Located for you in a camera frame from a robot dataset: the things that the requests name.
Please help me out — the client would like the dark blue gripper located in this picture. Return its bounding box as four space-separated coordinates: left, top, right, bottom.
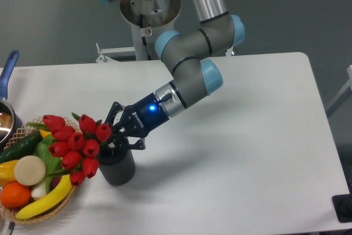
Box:
104 81 185 150

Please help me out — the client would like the red tulip bouquet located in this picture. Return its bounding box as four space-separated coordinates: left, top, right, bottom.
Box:
27 113 112 186

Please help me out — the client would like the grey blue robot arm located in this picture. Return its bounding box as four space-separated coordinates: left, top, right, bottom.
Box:
100 0 245 151

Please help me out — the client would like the dark grey ribbed vase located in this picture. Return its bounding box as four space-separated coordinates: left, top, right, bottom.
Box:
97 145 135 186

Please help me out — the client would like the yellow squash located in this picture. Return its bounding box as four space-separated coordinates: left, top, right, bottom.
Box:
39 129 52 139

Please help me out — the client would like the yellow banana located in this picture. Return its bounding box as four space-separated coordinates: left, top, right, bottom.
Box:
15 175 73 220

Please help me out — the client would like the green bok choy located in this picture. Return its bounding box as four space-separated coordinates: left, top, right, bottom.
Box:
31 134 61 200

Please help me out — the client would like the purple red vegetable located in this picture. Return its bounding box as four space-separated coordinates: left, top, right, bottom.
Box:
51 176 62 189

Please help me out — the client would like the green cucumber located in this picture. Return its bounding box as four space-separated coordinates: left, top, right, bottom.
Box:
1 131 43 163

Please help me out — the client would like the beige round slice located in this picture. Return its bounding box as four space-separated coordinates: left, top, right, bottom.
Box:
14 155 46 186

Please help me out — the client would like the yellow bell pepper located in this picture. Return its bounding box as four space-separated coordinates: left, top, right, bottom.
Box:
0 160 18 186

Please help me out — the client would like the orange fruit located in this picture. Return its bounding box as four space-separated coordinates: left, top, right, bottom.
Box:
1 182 31 209

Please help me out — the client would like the woven wicker basket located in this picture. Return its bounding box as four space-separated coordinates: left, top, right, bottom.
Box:
1 124 76 225

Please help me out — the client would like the black device at edge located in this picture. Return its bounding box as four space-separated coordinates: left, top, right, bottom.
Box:
332 194 351 223

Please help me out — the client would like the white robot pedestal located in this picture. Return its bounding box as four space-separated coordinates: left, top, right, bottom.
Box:
95 0 182 64

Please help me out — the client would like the blue handled saucepan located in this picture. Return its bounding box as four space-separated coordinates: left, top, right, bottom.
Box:
1 50 23 152

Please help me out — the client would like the white frame at right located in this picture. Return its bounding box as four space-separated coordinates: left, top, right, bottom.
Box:
325 65 351 118

